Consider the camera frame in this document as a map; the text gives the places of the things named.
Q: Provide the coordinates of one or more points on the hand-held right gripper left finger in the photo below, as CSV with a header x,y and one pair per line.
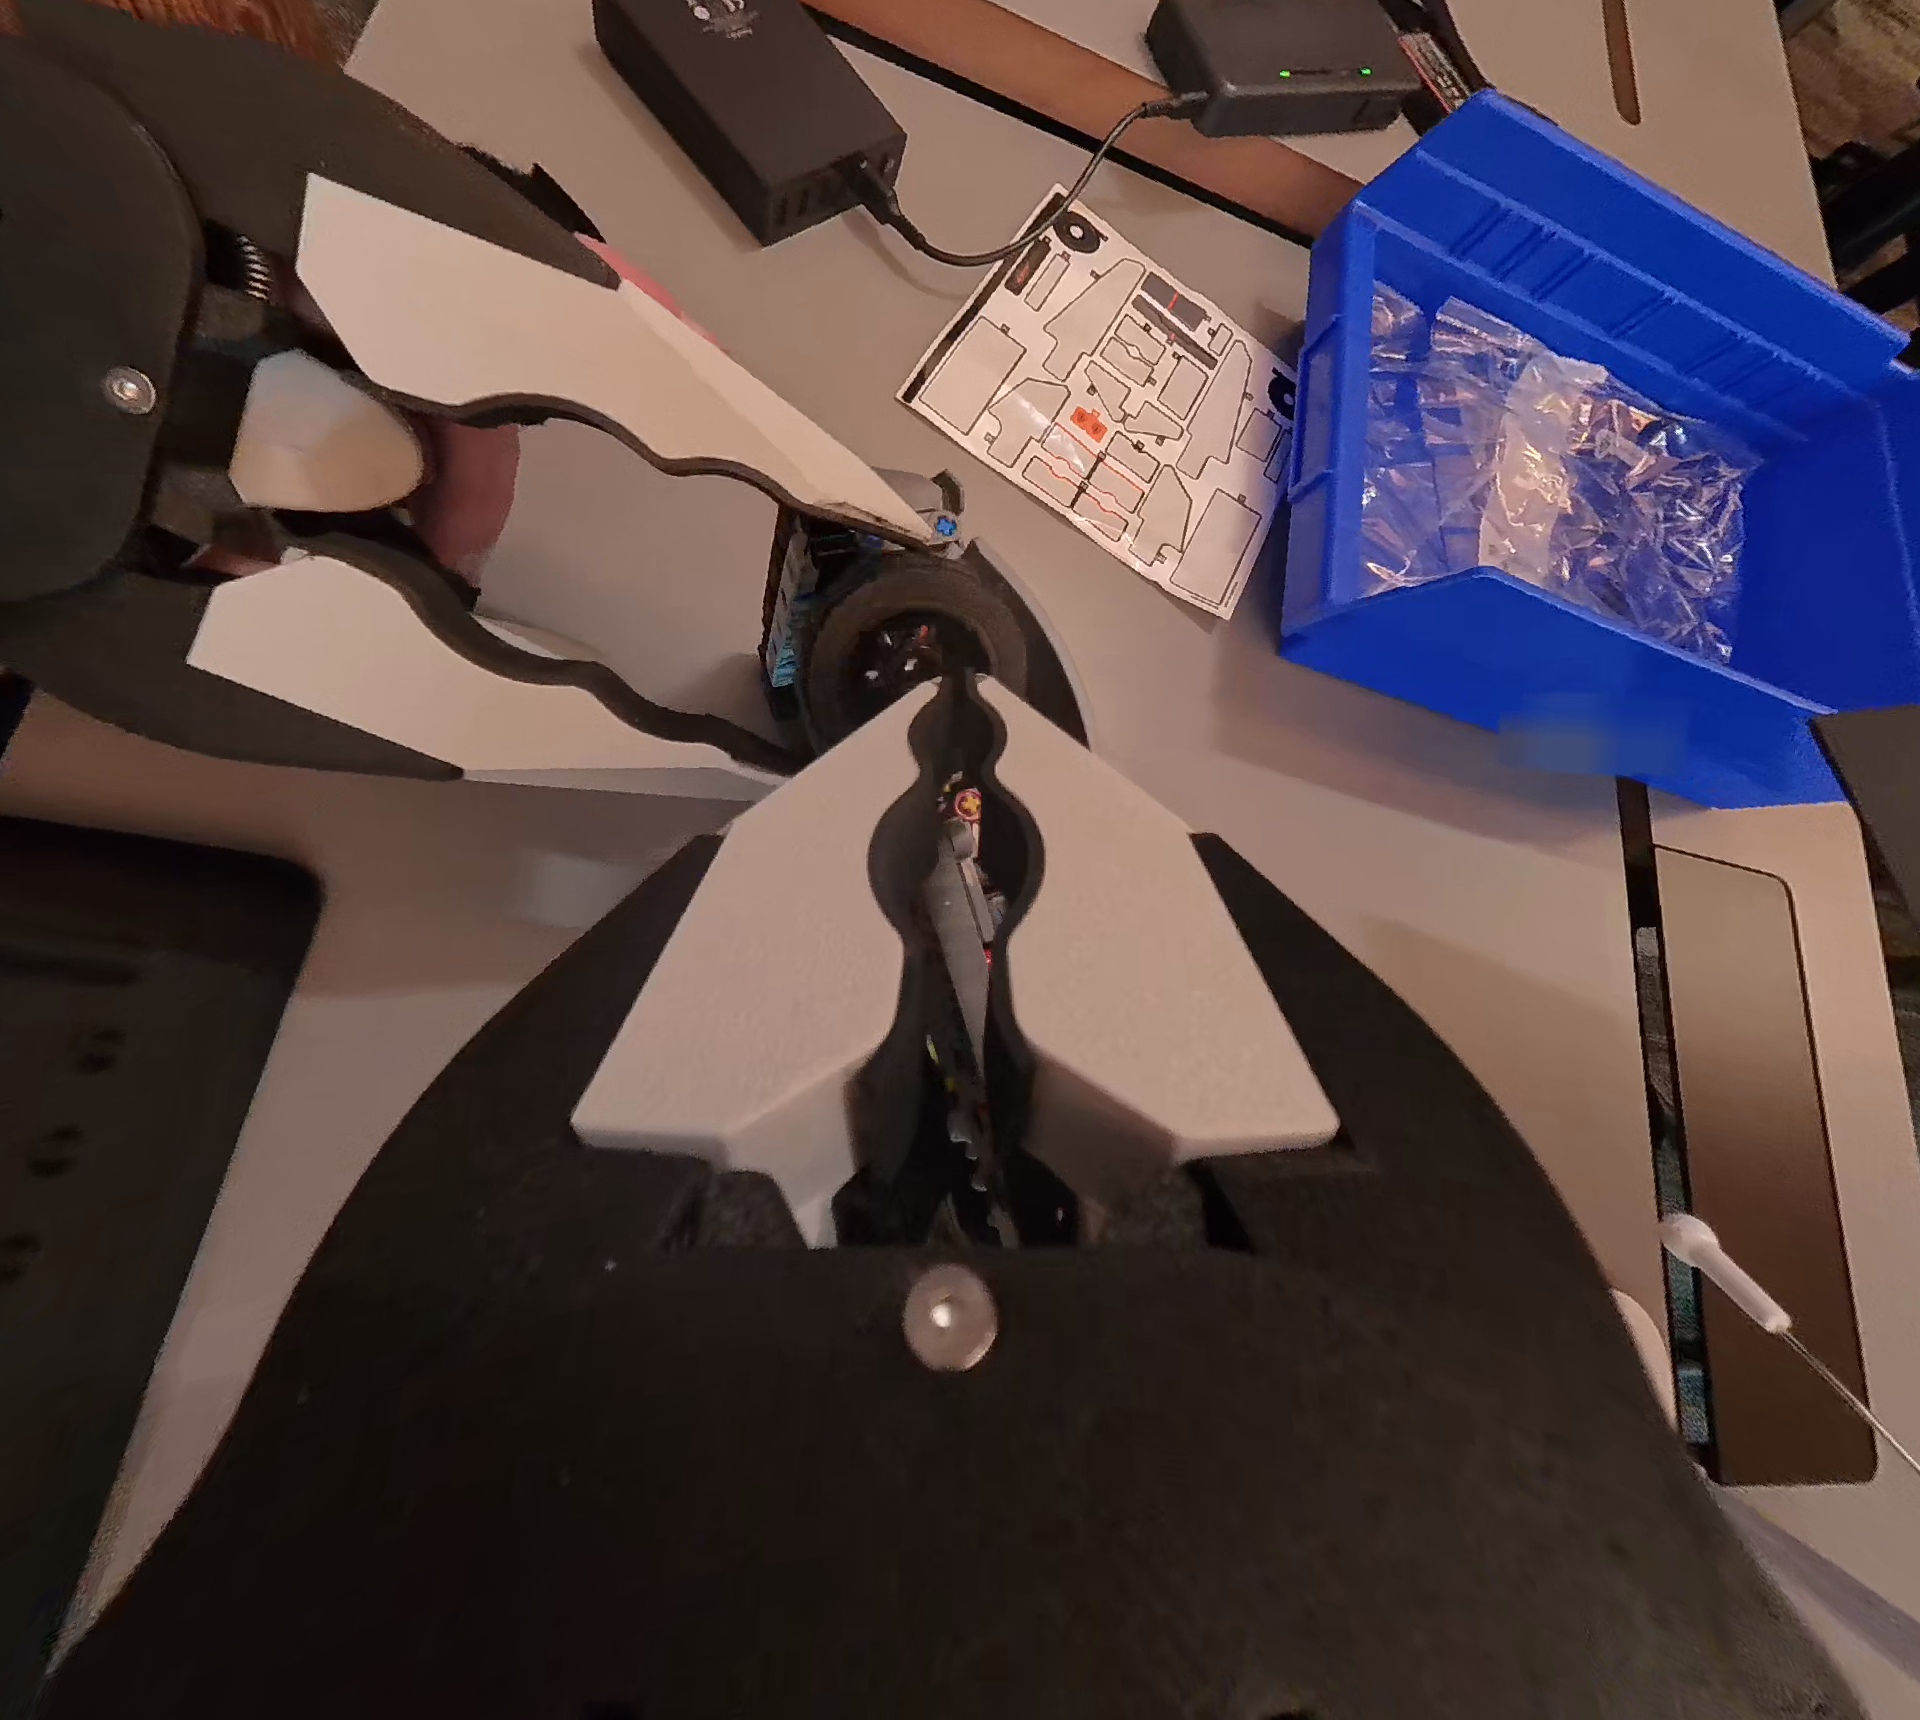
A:
x,y
735,1001

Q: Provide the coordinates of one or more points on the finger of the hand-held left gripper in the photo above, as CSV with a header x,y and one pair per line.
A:
x,y
374,670
495,311

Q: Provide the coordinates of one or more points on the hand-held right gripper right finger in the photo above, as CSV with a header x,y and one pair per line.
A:
x,y
1185,1001

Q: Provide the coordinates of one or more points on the partly built lego car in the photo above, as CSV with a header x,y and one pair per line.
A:
x,y
961,894

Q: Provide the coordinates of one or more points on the black lego wheel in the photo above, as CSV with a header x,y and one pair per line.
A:
x,y
885,654

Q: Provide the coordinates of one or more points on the person's left hand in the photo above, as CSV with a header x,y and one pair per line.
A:
x,y
473,490

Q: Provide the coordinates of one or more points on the black multiport charger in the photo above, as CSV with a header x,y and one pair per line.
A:
x,y
721,71

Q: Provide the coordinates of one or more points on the blue plastic bin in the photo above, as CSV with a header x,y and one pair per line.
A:
x,y
1500,654

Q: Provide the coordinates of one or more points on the black perforated office chair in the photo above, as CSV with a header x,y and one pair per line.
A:
x,y
121,1074

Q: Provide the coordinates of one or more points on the white sticker sheet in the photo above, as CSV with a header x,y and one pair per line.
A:
x,y
1111,430

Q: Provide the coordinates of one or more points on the white book stand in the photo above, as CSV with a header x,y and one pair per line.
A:
x,y
1643,1360

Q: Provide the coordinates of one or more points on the clear plastic bags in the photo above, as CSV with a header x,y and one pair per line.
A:
x,y
1574,474

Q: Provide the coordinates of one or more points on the black power adapter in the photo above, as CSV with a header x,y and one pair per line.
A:
x,y
1275,54

